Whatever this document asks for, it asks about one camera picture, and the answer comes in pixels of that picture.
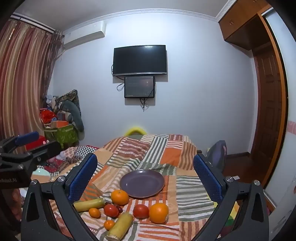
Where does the black wall television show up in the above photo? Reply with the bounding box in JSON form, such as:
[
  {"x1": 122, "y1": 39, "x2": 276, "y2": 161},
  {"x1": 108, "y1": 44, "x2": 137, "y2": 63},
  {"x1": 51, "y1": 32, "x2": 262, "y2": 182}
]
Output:
[{"x1": 112, "y1": 45, "x2": 167, "y2": 76}]

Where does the large orange with sticker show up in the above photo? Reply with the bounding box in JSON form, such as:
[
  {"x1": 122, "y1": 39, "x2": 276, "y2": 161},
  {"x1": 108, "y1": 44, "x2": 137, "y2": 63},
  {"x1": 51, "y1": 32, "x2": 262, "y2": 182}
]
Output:
[{"x1": 149, "y1": 203, "x2": 169, "y2": 224}]

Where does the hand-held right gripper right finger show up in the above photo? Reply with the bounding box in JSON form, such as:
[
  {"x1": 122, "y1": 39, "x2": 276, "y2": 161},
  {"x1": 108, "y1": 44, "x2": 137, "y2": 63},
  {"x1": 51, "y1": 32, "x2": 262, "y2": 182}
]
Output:
[{"x1": 193, "y1": 153, "x2": 271, "y2": 241}]

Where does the checkered cloth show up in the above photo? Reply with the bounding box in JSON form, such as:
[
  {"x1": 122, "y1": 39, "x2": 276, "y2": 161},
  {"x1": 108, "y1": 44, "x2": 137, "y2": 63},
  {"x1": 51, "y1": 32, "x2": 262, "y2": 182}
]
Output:
[{"x1": 62, "y1": 146, "x2": 100, "y2": 163}]

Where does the purple plate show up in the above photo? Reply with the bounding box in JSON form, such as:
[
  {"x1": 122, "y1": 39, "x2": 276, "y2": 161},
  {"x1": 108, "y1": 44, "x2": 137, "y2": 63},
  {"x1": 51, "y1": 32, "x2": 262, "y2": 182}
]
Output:
[{"x1": 120, "y1": 169, "x2": 165, "y2": 199}]

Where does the green storage box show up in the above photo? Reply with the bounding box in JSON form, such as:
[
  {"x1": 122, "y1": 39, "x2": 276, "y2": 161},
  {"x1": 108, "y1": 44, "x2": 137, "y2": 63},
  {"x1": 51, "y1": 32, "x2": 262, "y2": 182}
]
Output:
[{"x1": 44, "y1": 124, "x2": 79, "y2": 145}]

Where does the red tomato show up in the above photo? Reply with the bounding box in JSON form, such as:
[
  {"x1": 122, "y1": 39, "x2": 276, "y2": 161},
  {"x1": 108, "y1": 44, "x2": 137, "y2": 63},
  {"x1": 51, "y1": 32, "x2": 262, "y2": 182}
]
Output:
[
  {"x1": 104, "y1": 203, "x2": 119, "y2": 218},
  {"x1": 133, "y1": 204, "x2": 149, "y2": 219}
]

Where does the striped red curtain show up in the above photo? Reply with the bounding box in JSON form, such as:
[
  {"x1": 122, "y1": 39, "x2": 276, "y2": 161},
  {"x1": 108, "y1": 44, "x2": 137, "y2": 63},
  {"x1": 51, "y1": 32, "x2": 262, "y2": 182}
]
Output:
[{"x1": 0, "y1": 14, "x2": 63, "y2": 144}]

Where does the white air conditioner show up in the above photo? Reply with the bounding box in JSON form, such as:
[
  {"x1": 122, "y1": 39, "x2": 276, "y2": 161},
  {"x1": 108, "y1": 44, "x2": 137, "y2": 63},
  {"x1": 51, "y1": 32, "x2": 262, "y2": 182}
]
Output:
[{"x1": 62, "y1": 20, "x2": 106, "y2": 49}]

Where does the wooden overhead cabinet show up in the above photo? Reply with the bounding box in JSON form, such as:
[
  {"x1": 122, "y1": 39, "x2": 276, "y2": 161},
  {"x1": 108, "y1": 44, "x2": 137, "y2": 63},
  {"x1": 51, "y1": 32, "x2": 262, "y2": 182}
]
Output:
[{"x1": 217, "y1": 0, "x2": 273, "y2": 50}]

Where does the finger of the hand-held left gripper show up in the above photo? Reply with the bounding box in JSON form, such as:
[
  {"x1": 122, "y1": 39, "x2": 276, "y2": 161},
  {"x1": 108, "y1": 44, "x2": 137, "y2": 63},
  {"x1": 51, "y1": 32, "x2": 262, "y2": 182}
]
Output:
[
  {"x1": 0, "y1": 131, "x2": 40, "y2": 153},
  {"x1": 0, "y1": 141, "x2": 62, "y2": 172}
]

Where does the yellow banana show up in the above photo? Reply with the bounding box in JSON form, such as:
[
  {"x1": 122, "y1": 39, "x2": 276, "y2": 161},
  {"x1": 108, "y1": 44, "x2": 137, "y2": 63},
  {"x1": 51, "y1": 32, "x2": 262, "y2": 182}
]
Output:
[
  {"x1": 106, "y1": 212, "x2": 134, "y2": 241},
  {"x1": 73, "y1": 198, "x2": 105, "y2": 212}
]

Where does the patterned cushion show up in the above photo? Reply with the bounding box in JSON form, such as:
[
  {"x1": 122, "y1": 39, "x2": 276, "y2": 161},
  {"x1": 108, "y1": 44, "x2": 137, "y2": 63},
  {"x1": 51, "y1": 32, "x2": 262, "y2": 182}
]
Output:
[{"x1": 55, "y1": 90, "x2": 81, "y2": 109}]

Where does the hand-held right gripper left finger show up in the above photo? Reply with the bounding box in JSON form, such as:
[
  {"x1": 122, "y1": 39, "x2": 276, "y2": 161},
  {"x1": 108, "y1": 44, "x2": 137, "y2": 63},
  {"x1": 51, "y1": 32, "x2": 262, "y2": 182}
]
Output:
[{"x1": 20, "y1": 153, "x2": 102, "y2": 241}]

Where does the red plastic bag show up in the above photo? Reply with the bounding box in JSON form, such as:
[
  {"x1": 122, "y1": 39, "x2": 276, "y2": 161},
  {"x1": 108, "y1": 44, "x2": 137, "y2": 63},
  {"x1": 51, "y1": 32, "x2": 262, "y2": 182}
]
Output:
[{"x1": 40, "y1": 109, "x2": 57, "y2": 127}]

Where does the yellow round object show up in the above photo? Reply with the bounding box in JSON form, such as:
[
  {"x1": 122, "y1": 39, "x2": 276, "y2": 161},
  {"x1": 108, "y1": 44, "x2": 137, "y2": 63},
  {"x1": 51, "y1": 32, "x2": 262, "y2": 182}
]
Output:
[{"x1": 125, "y1": 126, "x2": 147, "y2": 136}]

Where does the striped patchwork blanket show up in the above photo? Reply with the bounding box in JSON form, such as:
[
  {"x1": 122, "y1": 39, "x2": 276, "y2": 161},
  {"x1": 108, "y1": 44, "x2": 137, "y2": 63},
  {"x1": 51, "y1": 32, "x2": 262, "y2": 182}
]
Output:
[{"x1": 50, "y1": 134, "x2": 240, "y2": 241}]

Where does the purple backpack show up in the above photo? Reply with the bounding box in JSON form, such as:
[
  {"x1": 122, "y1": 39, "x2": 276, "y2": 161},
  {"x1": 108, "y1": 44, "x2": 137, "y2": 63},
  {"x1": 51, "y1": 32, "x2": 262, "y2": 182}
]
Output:
[{"x1": 207, "y1": 140, "x2": 228, "y2": 173}]

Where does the brown wooden door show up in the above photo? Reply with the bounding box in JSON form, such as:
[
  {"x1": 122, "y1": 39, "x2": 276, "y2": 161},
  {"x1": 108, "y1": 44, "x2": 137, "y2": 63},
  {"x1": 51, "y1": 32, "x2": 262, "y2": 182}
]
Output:
[{"x1": 251, "y1": 45, "x2": 285, "y2": 167}]

